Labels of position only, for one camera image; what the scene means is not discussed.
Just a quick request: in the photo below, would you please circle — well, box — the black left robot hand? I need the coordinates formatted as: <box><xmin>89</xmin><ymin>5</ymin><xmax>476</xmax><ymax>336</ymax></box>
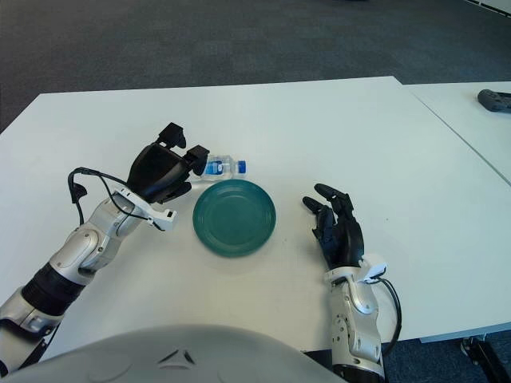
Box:
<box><xmin>126</xmin><ymin>122</ymin><xmax>212</xmax><ymax>204</ymax></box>

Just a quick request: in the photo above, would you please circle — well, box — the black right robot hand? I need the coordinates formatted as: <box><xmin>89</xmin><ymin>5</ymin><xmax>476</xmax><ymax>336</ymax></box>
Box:
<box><xmin>302</xmin><ymin>183</ymin><xmax>365</xmax><ymax>269</ymax></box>

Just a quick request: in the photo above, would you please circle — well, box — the clear bottle with blue cap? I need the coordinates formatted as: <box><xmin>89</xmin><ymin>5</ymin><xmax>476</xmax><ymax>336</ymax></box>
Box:
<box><xmin>191</xmin><ymin>153</ymin><xmax>248</xmax><ymax>183</ymax></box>

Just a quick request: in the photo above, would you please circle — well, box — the green round plate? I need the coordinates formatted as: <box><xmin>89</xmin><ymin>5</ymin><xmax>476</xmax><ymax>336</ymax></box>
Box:
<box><xmin>192</xmin><ymin>179</ymin><xmax>277</xmax><ymax>258</ymax></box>

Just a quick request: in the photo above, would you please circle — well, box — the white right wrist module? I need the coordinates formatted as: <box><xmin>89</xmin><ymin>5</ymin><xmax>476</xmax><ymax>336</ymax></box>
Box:
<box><xmin>358</xmin><ymin>254</ymin><xmax>390</xmax><ymax>285</ymax></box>

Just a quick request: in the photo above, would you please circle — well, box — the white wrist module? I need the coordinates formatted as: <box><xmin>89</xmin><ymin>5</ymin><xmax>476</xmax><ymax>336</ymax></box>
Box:
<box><xmin>111</xmin><ymin>186</ymin><xmax>176</xmax><ymax>232</ymax></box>
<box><xmin>358</xmin><ymin>254</ymin><xmax>390</xmax><ymax>285</ymax></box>

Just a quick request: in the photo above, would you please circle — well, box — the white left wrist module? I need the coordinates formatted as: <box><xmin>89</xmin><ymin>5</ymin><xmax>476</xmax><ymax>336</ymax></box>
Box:
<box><xmin>111</xmin><ymin>186</ymin><xmax>176</xmax><ymax>232</ymax></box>

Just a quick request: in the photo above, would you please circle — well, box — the grey robot torso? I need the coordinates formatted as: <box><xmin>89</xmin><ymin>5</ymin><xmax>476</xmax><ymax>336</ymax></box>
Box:
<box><xmin>0</xmin><ymin>325</ymin><xmax>340</xmax><ymax>383</ymax></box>

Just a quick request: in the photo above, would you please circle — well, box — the black table foot with caster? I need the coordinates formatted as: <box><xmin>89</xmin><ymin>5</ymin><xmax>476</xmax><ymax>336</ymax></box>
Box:
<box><xmin>458</xmin><ymin>337</ymin><xmax>511</xmax><ymax>383</ymax></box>

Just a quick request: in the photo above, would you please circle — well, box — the grey handheld controller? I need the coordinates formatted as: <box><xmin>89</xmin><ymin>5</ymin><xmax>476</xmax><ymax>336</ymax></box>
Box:
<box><xmin>477</xmin><ymin>89</ymin><xmax>511</xmax><ymax>113</ymax></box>

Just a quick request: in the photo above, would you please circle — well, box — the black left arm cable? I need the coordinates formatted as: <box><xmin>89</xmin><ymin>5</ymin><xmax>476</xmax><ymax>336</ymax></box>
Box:
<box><xmin>66</xmin><ymin>167</ymin><xmax>168</xmax><ymax>232</ymax></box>

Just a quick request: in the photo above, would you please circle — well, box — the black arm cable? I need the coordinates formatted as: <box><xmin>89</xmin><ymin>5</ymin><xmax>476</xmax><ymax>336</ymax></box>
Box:
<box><xmin>374</xmin><ymin>277</ymin><xmax>402</xmax><ymax>356</ymax></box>
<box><xmin>66</xmin><ymin>167</ymin><xmax>168</xmax><ymax>232</ymax></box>

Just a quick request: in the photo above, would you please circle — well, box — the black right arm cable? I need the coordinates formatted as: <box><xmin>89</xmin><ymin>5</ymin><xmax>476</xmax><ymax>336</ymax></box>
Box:
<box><xmin>374</xmin><ymin>277</ymin><xmax>402</xmax><ymax>356</ymax></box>

